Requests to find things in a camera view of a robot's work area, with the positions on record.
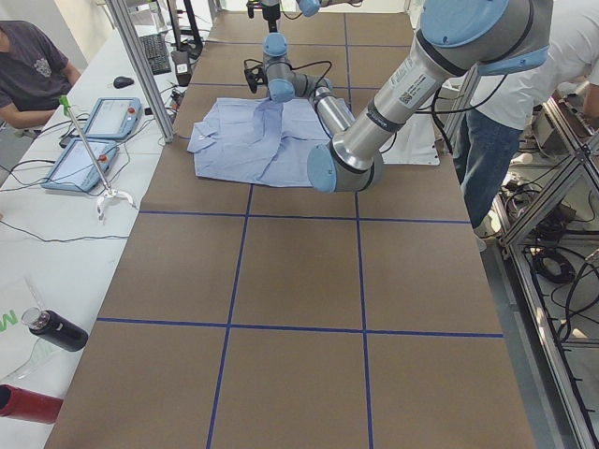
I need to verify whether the lower blue teach pendant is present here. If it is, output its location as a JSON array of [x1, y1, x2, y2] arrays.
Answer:
[[41, 138, 118, 193]]

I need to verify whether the red water bottle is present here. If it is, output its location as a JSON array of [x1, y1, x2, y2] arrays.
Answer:
[[1, 384, 63, 424]]

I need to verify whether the black labelled box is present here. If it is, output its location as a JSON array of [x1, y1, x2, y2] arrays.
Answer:
[[170, 51, 193, 87]]

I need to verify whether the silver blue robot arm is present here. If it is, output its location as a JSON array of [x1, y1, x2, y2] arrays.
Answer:
[[246, 0, 553, 193], [246, 0, 362, 33]]

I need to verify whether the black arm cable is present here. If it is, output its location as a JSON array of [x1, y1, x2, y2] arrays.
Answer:
[[244, 57, 335, 94]]

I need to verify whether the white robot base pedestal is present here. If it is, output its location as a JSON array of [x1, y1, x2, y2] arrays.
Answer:
[[381, 123, 440, 166]]

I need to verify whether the upper blue teach pendant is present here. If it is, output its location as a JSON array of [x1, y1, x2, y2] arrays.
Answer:
[[83, 97, 143, 140]]

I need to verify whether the light blue striped shirt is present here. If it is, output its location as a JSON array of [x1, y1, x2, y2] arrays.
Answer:
[[187, 97, 329, 187]]

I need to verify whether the aluminium frame post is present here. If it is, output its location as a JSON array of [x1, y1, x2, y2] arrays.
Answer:
[[106, 0, 174, 143]]

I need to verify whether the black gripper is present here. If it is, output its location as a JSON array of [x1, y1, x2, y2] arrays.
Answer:
[[243, 59, 268, 94], [259, 0, 281, 33]]

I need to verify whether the seated person in grey shirt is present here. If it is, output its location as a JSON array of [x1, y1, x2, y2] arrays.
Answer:
[[1, 21, 80, 129]]

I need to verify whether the person in white shirt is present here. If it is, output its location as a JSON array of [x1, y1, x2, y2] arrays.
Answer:
[[452, 0, 598, 229]]

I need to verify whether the black keyboard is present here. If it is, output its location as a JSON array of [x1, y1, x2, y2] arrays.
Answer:
[[139, 34, 171, 75]]

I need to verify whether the blue teach pendant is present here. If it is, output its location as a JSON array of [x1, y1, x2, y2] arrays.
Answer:
[[83, 97, 143, 140], [41, 138, 118, 193]]

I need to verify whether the black water bottle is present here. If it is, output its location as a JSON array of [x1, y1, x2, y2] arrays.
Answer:
[[22, 308, 88, 352]]

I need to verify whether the reacher grabber stick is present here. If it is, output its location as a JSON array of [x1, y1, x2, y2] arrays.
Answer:
[[59, 95, 138, 222]]

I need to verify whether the black computer mouse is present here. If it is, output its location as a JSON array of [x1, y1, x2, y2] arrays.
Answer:
[[112, 76, 135, 89]]

